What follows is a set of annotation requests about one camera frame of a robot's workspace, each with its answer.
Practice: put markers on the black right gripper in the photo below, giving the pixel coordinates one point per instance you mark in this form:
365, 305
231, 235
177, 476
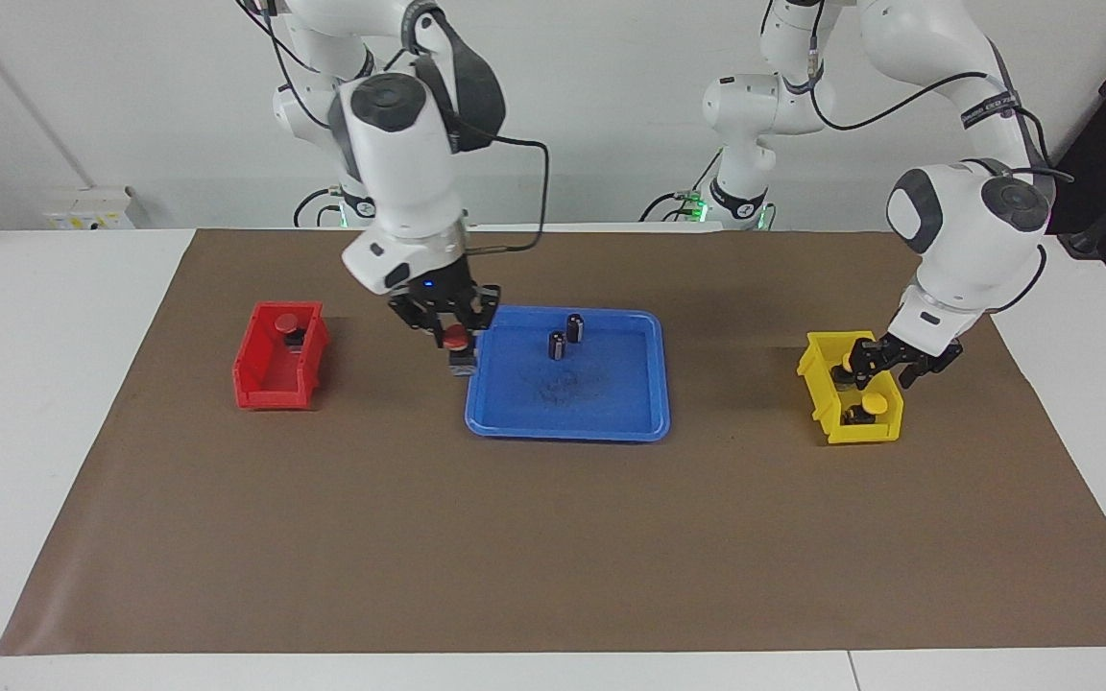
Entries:
438, 302

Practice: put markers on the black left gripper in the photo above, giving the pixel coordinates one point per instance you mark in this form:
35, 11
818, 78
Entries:
923, 353

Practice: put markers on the red push button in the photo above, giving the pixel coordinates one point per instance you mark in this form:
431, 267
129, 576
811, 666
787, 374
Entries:
457, 337
288, 321

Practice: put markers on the yellow push button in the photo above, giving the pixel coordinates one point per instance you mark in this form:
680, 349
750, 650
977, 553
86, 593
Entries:
875, 403
842, 364

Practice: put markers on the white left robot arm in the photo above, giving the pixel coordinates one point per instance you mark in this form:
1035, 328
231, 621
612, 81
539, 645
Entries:
966, 250

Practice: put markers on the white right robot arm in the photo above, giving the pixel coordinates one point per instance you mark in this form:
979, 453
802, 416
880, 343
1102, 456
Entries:
395, 144

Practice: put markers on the blue plastic tray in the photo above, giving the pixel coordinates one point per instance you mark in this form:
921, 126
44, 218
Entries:
611, 403

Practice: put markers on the yellow plastic bin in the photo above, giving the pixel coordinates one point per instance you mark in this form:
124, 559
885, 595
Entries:
827, 403

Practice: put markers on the black cylindrical capacitor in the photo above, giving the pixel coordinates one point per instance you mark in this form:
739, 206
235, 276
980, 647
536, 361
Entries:
557, 346
575, 328

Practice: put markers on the red plastic bin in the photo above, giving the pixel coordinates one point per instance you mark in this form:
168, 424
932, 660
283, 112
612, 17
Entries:
275, 384

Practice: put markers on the brown table mat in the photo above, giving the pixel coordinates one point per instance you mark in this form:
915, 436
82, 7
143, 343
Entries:
553, 537

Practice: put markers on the white wall socket box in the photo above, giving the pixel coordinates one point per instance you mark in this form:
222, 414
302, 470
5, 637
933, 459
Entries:
92, 211

